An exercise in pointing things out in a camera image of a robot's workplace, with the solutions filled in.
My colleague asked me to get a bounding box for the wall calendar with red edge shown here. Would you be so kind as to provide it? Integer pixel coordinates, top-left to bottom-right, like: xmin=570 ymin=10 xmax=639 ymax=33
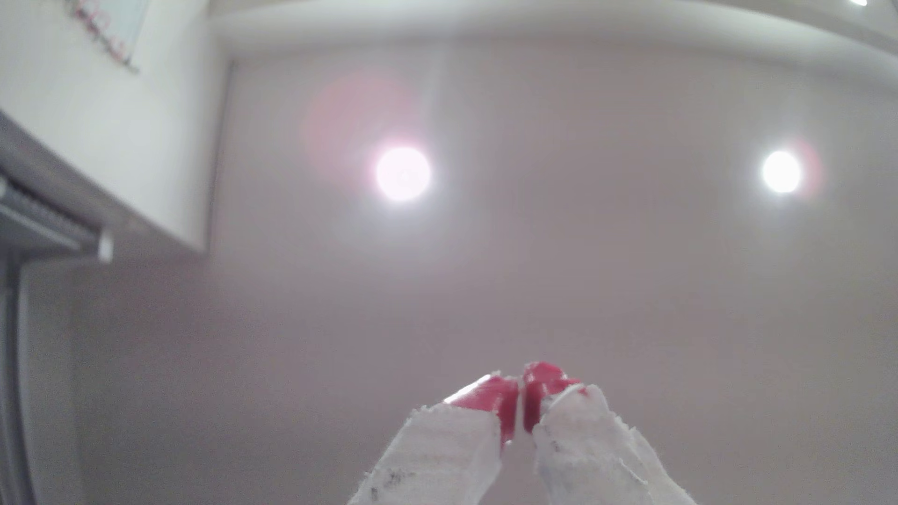
xmin=66 ymin=0 xmax=152 ymax=73

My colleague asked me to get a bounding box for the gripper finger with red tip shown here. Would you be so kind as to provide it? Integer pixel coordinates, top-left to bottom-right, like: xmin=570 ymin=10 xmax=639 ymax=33
xmin=522 ymin=361 xmax=697 ymax=505
xmin=347 ymin=372 xmax=521 ymax=505

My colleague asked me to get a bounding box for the grey curtain rail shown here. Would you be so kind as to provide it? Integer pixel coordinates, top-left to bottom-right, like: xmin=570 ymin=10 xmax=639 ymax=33
xmin=0 ymin=174 xmax=115 ymax=265

